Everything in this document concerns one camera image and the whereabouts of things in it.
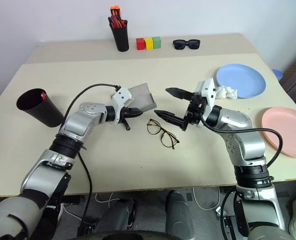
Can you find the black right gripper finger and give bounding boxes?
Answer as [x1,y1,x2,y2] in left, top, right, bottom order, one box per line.
[164,87,195,101]
[153,109,187,129]

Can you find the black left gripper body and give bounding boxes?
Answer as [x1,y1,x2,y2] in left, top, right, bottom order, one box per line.
[119,107,133,122]

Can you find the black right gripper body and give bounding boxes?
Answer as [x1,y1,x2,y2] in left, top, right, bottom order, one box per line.
[181,92,210,132]

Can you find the grey cloth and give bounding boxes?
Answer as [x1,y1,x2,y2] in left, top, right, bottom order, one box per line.
[127,82,158,114]

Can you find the black cup full of markers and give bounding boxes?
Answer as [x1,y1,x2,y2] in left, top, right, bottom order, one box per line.
[111,24,130,53]

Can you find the tortoiseshell eyeglasses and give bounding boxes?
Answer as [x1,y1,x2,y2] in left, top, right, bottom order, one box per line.
[146,118,181,151]

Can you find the white crumpled tissue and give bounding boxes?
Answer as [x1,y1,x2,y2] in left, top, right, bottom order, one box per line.
[213,85,239,101]

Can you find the black sunglasses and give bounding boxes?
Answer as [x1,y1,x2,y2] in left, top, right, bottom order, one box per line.
[172,38,202,51]

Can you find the blue plate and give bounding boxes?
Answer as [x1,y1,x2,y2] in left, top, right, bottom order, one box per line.
[215,63,267,100]

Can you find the green cube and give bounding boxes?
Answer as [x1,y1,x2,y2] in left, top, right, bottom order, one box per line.
[152,36,163,50]

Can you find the red cube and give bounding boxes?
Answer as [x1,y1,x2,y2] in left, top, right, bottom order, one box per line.
[135,37,146,51]

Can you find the small blue container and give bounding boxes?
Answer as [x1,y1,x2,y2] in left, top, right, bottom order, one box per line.
[271,68,284,82]

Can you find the red and black marker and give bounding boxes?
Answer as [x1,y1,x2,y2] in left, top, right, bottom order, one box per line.
[107,15,129,29]

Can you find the dark rounded robot leg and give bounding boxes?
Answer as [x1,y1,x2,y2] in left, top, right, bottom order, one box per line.
[165,189,196,240]
[105,197,138,237]

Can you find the pink plate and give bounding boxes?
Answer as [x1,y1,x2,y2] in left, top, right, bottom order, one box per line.
[260,106,296,160]

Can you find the orange-capped marker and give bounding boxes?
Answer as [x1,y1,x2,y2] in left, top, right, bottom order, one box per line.
[109,4,121,21]

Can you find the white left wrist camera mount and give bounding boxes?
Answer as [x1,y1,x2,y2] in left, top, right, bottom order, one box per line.
[110,86,134,125]

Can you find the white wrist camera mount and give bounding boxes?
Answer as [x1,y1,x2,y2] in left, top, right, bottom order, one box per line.
[194,77,218,111]
[110,86,134,125]

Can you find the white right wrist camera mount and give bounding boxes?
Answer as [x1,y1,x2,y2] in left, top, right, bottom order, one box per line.
[194,77,218,111]

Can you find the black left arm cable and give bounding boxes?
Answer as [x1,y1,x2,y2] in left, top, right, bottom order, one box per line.
[62,83,122,226]

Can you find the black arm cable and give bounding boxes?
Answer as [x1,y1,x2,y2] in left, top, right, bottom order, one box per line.
[62,83,122,226]
[199,112,284,169]

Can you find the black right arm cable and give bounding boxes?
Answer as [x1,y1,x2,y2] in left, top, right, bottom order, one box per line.
[199,112,284,169]

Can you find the white floor cable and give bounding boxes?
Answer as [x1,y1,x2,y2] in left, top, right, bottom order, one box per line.
[94,191,122,209]
[192,186,222,211]

